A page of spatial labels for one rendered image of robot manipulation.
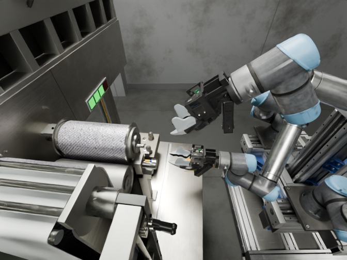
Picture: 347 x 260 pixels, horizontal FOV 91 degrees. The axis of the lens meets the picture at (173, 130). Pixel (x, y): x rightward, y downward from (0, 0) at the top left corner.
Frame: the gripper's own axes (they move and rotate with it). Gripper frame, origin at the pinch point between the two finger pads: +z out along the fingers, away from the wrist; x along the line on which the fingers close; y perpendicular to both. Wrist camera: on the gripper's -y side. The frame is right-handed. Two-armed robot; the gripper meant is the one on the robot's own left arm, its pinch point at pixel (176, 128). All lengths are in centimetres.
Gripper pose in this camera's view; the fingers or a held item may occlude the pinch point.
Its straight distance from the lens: 52.0
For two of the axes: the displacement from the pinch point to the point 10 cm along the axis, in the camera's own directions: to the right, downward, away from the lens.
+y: -6.4, -5.9, -4.9
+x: -1.1, 7.0, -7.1
